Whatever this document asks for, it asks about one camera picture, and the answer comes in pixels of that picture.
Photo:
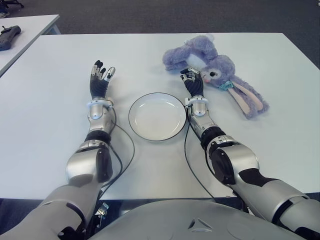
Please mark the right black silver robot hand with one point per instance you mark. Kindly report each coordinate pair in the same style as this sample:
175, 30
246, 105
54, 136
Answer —
195, 86

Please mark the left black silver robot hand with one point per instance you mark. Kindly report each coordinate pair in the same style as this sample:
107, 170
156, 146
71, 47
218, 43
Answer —
98, 86

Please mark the purple plush bunny doll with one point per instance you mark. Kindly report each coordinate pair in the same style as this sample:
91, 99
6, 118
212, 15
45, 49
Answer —
220, 65

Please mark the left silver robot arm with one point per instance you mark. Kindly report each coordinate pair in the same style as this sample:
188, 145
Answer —
82, 165

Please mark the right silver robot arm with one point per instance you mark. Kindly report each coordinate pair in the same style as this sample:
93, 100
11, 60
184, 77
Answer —
240, 155

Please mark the white plate with black rim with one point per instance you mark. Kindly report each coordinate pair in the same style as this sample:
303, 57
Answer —
157, 117

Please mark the white side table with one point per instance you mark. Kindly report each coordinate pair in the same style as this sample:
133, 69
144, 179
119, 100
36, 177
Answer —
32, 25

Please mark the black handheld controller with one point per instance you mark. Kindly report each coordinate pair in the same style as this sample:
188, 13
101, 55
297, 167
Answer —
10, 35

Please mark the black office chair base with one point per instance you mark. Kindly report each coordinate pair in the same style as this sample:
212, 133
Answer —
12, 3

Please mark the white shoe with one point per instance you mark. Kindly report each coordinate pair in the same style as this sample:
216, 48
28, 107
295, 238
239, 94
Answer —
2, 13

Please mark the grey robot torso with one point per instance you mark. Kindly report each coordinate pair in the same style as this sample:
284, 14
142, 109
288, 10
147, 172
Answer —
175, 222

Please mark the metal clamp bracket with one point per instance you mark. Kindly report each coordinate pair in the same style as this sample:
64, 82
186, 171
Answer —
102, 210

